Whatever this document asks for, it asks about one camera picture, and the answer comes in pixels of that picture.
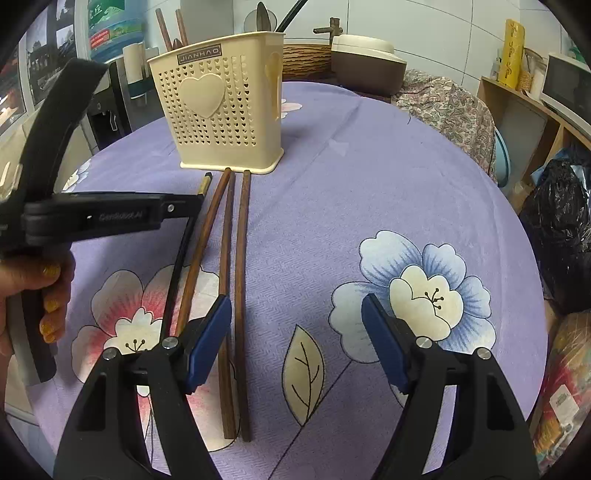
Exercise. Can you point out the glass jar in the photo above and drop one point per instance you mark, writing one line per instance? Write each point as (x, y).
(531, 74)

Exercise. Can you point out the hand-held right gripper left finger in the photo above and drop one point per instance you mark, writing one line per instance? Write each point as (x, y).
(207, 344)

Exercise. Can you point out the bronze faucet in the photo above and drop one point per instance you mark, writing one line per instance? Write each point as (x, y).
(328, 26)

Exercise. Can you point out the clear bag of snacks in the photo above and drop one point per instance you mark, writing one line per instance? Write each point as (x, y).
(565, 392)

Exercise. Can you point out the black plastic bag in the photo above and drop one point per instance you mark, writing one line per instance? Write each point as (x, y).
(561, 230)

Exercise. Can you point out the person's left hand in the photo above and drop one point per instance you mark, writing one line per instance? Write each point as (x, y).
(60, 286)

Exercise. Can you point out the window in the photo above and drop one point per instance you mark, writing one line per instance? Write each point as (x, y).
(41, 69)

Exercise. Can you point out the floral patterned cloth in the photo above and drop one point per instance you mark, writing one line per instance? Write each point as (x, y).
(448, 115)

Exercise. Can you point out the water dispenser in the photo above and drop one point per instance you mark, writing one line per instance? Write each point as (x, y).
(106, 115)

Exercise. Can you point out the wooden shelf unit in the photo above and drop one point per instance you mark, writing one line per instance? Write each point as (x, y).
(521, 134)

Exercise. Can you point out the yellow roll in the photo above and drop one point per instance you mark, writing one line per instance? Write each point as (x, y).
(513, 53)

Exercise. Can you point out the blue basin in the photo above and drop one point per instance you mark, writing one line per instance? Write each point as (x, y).
(501, 157)

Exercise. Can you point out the purple floral tablecloth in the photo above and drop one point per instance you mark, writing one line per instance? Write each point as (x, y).
(323, 207)

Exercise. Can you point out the metal spoon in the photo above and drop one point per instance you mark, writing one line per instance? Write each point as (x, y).
(264, 18)

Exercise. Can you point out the white microwave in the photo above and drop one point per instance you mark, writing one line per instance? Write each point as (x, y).
(570, 87)

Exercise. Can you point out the cream perforated utensil holder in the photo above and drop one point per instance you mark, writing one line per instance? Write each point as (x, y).
(221, 134)

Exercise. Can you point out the black chopstick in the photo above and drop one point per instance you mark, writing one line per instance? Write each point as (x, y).
(291, 16)
(178, 267)

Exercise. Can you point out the paper cup dispenser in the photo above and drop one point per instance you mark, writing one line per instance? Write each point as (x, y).
(135, 69)

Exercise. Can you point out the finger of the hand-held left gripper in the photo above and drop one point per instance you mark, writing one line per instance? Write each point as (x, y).
(60, 120)
(182, 206)

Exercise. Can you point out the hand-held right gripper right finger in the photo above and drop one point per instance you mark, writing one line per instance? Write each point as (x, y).
(385, 344)

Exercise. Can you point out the cream and brown rice cooker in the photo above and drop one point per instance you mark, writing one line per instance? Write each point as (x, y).
(364, 64)

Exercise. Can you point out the blue water bottle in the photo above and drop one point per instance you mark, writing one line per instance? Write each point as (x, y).
(115, 27)

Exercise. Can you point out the wicker basket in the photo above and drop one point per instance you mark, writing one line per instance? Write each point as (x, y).
(307, 62)

